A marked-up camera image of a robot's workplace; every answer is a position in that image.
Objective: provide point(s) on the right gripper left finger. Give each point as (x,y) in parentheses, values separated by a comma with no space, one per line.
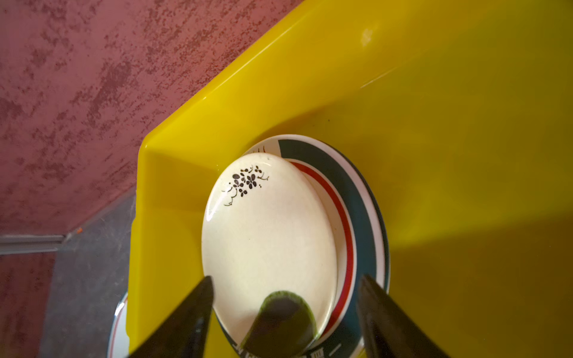
(184,332)

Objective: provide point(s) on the aluminium corner post left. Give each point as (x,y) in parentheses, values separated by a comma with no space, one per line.
(30,244)

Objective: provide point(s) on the white plate red characters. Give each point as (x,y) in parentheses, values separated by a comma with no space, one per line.
(118,343)

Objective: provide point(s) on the cream plate green patch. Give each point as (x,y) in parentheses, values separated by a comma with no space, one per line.
(268,246)

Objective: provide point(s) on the yellow plastic bin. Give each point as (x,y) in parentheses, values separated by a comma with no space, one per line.
(458,114)

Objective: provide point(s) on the green red rim plate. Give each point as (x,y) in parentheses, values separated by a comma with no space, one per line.
(359,232)

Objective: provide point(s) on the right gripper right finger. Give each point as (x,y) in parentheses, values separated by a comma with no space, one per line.
(387,330)

